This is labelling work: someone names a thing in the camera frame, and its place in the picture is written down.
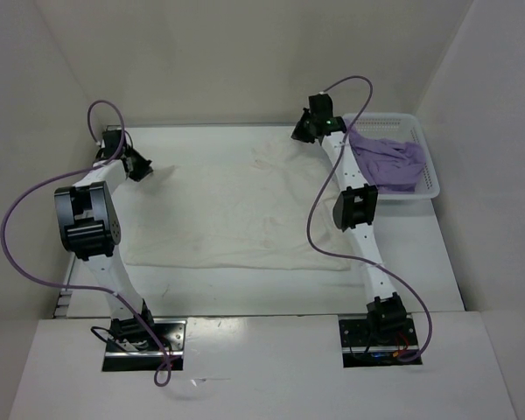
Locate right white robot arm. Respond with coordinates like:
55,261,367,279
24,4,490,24
291,92,408,344

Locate purple t shirt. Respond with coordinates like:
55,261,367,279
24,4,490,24
349,129,426,193

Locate white plastic basket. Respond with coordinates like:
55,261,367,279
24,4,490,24
346,113,440,201

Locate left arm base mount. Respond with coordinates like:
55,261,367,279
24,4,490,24
90,318,186,372

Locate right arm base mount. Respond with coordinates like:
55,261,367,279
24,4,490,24
338,315,423,368

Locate white t shirt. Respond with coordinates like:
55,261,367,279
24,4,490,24
123,138,352,271

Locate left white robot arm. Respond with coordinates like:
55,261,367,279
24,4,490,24
54,129,158,350

